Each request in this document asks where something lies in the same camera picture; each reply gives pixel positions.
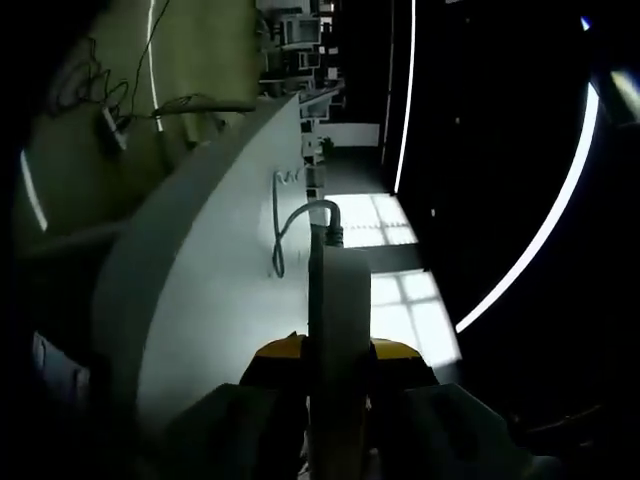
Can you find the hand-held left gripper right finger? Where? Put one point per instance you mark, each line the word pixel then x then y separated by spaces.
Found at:
pixel 440 435

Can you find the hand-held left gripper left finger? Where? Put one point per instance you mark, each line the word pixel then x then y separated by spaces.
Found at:
pixel 225 435

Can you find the white power strip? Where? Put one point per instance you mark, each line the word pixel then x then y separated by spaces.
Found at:
pixel 342 325

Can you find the long ceiling light strip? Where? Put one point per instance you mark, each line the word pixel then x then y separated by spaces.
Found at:
pixel 406 100
pixel 540 240

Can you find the floor power strip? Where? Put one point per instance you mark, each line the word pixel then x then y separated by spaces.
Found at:
pixel 112 131

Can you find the large bright window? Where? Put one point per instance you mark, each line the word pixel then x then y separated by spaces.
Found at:
pixel 370 220
pixel 425 320

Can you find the white table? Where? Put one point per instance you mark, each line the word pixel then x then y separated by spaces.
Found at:
pixel 215 280

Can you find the green potted plant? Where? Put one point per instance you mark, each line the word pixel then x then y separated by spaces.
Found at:
pixel 328 145

